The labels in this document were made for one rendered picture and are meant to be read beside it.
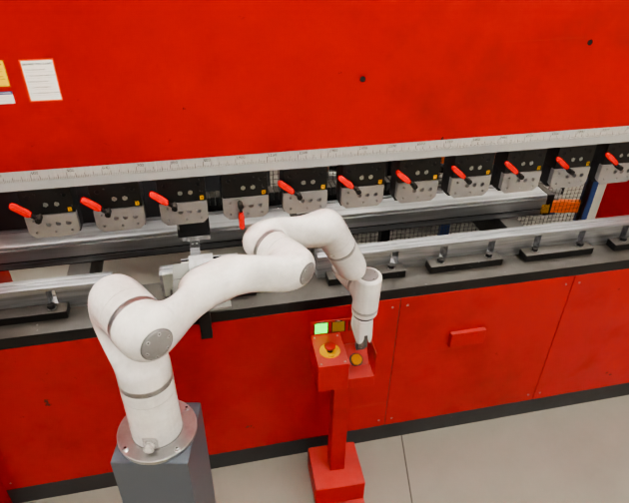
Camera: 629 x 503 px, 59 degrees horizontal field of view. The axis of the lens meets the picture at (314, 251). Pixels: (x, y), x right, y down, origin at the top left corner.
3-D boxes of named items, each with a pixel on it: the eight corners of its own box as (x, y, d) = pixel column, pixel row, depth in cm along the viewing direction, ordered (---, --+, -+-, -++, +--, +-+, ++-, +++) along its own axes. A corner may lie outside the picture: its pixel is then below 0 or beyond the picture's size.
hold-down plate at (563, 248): (524, 261, 218) (526, 255, 216) (517, 254, 222) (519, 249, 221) (592, 253, 224) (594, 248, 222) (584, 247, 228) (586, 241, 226)
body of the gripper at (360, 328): (349, 299, 181) (346, 323, 188) (356, 322, 173) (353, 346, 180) (371, 297, 182) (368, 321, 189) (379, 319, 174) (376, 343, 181)
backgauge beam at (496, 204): (-5, 273, 206) (-14, 250, 200) (4, 252, 217) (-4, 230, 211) (548, 215, 248) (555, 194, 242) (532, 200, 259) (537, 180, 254)
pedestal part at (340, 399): (329, 470, 225) (334, 378, 194) (326, 458, 230) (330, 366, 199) (343, 468, 226) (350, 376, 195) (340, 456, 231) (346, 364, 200)
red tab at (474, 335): (449, 347, 224) (451, 334, 220) (447, 344, 226) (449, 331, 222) (483, 342, 227) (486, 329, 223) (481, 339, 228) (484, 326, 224)
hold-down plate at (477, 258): (429, 273, 211) (430, 267, 209) (424, 265, 215) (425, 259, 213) (501, 264, 216) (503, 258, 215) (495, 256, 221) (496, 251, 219)
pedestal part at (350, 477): (317, 519, 220) (318, 502, 214) (308, 464, 241) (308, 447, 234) (366, 511, 223) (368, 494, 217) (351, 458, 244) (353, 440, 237)
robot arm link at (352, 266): (304, 234, 159) (338, 285, 182) (336, 264, 149) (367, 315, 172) (327, 214, 160) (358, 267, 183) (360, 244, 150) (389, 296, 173)
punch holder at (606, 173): (596, 185, 209) (610, 144, 200) (582, 175, 216) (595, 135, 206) (630, 181, 212) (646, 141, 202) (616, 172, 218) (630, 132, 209)
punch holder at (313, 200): (284, 215, 187) (283, 170, 178) (280, 203, 194) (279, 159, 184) (326, 211, 190) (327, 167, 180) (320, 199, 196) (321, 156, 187)
